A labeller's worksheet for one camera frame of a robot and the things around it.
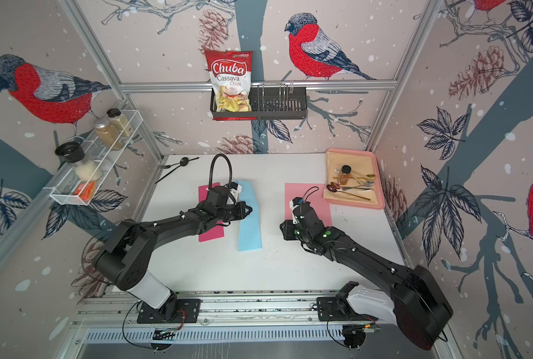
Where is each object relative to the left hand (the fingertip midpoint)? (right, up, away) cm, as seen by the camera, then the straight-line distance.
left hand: (256, 205), depth 89 cm
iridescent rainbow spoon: (+38, +7, +18) cm, 43 cm away
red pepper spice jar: (+40, +12, +14) cm, 44 cm away
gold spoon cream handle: (+56, +11, +21) cm, 61 cm away
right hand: (+10, -6, -5) cm, 13 cm away
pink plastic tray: (+46, +10, +18) cm, 51 cm away
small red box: (-49, +8, -23) cm, 55 cm away
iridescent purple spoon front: (+36, +6, +18) cm, 41 cm away
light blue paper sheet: (-3, -11, +1) cm, 12 cm away
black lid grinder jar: (-51, +14, -21) cm, 57 cm away
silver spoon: (+54, +8, +18) cm, 57 cm away
